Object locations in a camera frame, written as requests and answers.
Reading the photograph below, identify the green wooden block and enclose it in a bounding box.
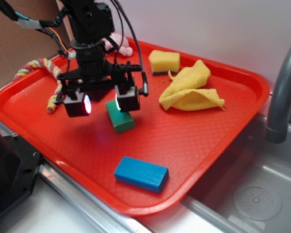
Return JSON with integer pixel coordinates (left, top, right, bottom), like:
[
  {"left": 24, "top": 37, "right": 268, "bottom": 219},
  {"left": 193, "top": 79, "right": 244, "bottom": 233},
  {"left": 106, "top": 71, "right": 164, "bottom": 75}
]
[{"left": 105, "top": 100, "right": 135, "bottom": 133}]

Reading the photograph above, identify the grey faucet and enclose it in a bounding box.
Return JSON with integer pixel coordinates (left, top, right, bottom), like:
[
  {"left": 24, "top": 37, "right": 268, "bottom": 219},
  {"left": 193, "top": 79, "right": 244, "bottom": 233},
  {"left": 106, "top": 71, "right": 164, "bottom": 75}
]
[{"left": 265, "top": 48, "right": 291, "bottom": 144}]

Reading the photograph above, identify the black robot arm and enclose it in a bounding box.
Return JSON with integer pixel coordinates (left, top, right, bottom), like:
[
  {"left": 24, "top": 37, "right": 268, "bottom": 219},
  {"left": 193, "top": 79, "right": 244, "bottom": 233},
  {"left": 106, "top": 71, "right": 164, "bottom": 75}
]
[{"left": 55, "top": 0, "right": 148, "bottom": 117}]

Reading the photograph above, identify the yellow cloth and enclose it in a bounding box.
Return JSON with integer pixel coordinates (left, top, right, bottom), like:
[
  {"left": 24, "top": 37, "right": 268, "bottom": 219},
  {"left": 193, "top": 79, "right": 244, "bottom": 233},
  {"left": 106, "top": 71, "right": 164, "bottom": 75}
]
[{"left": 159, "top": 60, "right": 225, "bottom": 111}]

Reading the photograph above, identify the black cable bundle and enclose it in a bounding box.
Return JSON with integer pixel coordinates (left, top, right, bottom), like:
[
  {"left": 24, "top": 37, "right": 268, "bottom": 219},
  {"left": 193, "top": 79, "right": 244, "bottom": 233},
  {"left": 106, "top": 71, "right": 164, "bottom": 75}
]
[{"left": 0, "top": 0, "right": 149, "bottom": 97}]

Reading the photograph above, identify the multicolour twisted rope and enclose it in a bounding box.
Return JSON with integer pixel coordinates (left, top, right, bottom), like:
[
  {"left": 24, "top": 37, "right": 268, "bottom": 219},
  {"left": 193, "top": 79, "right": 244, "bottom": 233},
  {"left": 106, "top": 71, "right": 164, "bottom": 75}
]
[{"left": 12, "top": 57, "right": 63, "bottom": 114}]

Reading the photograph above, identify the grey sink basin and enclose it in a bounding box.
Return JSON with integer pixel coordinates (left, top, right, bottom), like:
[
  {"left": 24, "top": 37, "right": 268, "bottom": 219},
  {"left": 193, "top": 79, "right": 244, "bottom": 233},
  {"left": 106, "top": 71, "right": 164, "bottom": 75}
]
[{"left": 183, "top": 115, "right": 291, "bottom": 233}]

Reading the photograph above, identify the blue wooden block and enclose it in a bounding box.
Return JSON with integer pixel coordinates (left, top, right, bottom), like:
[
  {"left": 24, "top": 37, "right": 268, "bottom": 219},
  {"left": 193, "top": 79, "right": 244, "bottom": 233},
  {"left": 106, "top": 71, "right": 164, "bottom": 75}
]
[{"left": 114, "top": 157, "right": 169, "bottom": 193}]

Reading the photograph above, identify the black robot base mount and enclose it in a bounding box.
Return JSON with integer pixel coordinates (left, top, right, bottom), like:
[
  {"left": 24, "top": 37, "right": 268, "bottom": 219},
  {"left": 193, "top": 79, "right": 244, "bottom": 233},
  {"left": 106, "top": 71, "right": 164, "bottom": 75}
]
[{"left": 0, "top": 134, "right": 42, "bottom": 217}]

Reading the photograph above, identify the brown cardboard panel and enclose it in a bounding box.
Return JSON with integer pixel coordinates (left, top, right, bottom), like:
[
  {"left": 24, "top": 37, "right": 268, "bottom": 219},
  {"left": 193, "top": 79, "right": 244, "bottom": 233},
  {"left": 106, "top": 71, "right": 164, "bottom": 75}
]
[{"left": 0, "top": 0, "right": 61, "bottom": 89}]

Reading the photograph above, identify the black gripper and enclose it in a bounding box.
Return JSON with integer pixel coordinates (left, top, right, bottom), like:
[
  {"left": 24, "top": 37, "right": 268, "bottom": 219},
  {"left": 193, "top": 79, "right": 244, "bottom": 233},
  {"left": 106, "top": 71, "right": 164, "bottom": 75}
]
[{"left": 57, "top": 43, "right": 142, "bottom": 117}]

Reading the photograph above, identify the yellow sponge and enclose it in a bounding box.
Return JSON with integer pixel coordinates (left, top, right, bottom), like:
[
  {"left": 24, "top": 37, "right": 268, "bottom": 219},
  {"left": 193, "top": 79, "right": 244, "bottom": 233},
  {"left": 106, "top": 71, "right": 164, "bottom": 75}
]
[{"left": 148, "top": 50, "right": 180, "bottom": 74}]

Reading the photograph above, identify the pink plush toy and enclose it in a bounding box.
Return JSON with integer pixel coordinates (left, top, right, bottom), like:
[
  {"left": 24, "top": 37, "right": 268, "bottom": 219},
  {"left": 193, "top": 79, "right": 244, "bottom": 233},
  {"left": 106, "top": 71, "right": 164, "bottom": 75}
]
[{"left": 103, "top": 33, "right": 133, "bottom": 57}]

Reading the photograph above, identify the red plastic tray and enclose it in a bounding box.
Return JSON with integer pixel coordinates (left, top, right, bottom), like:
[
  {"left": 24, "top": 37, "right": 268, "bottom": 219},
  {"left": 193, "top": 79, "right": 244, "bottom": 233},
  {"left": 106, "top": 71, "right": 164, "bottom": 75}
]
[{"left": 0, "top": 42, "right": 270, "bottom": 216}]

